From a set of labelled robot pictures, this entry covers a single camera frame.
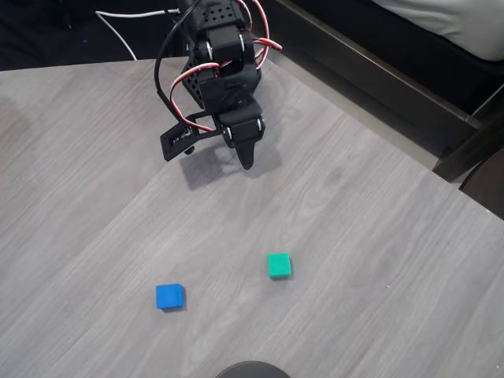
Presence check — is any green cube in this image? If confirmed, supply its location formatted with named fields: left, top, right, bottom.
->
left=266, top=251, right=293, bottom=280

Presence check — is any blue cube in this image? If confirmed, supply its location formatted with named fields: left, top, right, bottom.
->
left=154, top=282, right=186, bottom=313

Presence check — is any dark round object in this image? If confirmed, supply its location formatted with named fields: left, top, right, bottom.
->
left=214, top=360, right=293, bottom=378

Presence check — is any white mattress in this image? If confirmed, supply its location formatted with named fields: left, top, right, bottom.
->
left=372, top=0, right=504, bottom=62

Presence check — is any dark brown round stool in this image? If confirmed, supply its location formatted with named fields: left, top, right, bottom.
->
left=458, top=147, right=504, bottom=221

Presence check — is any red white servo wire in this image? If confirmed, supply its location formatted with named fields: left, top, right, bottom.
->
left=169, top=61, right=218, bottom=133
left=235, top=0, right=284, bottom=71

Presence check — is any black triangular camera mount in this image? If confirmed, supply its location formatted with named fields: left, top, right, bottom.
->
left=158, top=112, right=220, bottom=163

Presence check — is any black cable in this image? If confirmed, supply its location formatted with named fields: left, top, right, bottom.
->
left=154, top=0, right=206, bottom=131

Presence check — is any white cable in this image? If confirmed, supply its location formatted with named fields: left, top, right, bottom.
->
left=94, top=9, right=183, bottom=62

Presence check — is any dark wooden bed frame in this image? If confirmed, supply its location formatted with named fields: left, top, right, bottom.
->
left=255, top=0, right=504, bottom=184

